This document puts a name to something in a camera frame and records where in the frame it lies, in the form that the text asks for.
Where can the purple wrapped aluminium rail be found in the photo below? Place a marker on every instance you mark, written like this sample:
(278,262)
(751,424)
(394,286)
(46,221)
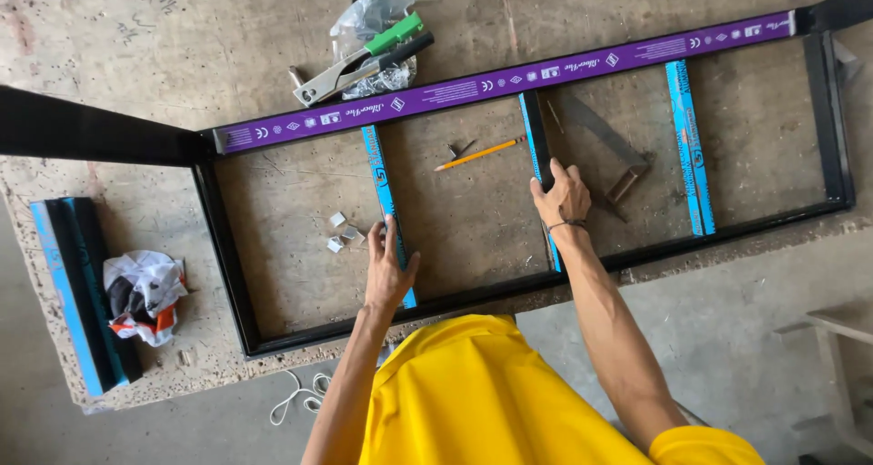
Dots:
(518,80)

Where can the person's yellow shirt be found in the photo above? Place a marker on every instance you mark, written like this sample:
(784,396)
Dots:
(477,403)

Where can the person's left hand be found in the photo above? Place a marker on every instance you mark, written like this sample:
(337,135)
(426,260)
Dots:
(387,277)

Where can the clear plastic bag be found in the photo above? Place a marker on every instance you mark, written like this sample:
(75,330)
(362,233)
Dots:
(368,15)

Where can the grey wooden bench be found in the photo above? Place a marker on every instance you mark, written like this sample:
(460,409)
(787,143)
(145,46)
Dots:
(846,318)

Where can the crumpled white orange bag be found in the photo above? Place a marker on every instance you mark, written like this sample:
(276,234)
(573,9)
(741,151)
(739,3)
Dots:
(147,294)

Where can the black aluminium post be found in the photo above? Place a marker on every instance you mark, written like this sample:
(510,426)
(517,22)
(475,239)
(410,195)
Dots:
(102,129)
(839,7)

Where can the metal try square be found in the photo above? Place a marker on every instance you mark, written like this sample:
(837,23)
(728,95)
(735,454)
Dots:
(600,129)

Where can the blue black crossbar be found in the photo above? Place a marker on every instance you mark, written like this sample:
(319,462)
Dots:
(690,144)
(535,134)
(376,172)

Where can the grey metal corner piece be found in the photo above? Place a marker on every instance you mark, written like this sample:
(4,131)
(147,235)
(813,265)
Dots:
(846,59)

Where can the black wristband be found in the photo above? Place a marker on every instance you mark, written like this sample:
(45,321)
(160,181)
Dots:
(567,223)

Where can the yellow pencil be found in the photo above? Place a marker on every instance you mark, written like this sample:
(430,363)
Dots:
(481,153)

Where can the black aluminium frame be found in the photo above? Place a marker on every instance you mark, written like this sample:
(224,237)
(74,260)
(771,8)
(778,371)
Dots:
(225,247)

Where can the small metal cylinder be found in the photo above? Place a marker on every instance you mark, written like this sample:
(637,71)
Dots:
(297,76)

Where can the person's right hand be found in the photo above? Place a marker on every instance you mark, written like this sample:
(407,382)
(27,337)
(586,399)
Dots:
(565,199)

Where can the small white metal bracket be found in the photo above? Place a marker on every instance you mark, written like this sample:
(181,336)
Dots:
(335,244)
(350,232)
(337,219)

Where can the stack of blue wrapped profiles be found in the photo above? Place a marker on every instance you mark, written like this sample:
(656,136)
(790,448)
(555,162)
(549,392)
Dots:
(75,294)

